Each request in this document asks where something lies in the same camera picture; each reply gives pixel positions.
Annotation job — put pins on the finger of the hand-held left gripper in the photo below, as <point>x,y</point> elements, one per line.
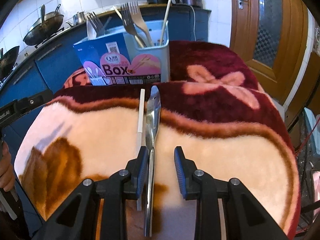
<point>32,101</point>

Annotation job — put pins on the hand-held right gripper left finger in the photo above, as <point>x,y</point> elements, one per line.
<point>142,170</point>

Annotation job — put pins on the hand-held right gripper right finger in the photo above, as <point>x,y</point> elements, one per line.
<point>178,172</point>

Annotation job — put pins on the white chopstick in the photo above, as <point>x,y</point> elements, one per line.
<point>140,115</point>
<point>165,20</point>

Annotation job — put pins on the white spoon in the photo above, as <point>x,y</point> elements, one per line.
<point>90,33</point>

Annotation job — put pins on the white plastic utensil holder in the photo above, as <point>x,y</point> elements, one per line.
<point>155,62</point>

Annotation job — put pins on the metal fork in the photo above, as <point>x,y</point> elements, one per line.
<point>140,23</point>
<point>128,25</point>
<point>96,25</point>

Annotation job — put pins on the person's left hand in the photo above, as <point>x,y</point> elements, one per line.
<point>7,167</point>

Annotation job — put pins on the blue kitchen cabinets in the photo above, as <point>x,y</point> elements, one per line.
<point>25,80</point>

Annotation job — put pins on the small black wok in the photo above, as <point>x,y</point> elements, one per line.
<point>8,60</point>

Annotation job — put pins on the floral plush blanket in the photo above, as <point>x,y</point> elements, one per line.
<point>225,155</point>

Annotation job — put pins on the large black wok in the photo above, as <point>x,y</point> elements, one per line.
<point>42,30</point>

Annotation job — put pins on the blue printed cardboard sleeve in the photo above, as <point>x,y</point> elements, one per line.
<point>100,47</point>

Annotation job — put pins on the metal spatula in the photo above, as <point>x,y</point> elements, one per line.
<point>43,15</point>

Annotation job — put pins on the metal ladle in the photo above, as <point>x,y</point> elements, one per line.
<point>57,10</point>

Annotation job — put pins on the metal kettle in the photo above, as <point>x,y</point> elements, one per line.
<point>79,18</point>

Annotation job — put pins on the metal chopstick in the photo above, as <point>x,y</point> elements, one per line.
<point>107,23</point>

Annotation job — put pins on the light blue container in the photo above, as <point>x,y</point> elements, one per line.
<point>310,130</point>

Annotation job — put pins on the pink container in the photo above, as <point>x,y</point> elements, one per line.
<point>317,187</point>

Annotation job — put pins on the wooden door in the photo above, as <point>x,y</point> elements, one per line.
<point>287,55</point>

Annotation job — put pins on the dark cooking pot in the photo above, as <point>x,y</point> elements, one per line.
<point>192,1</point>

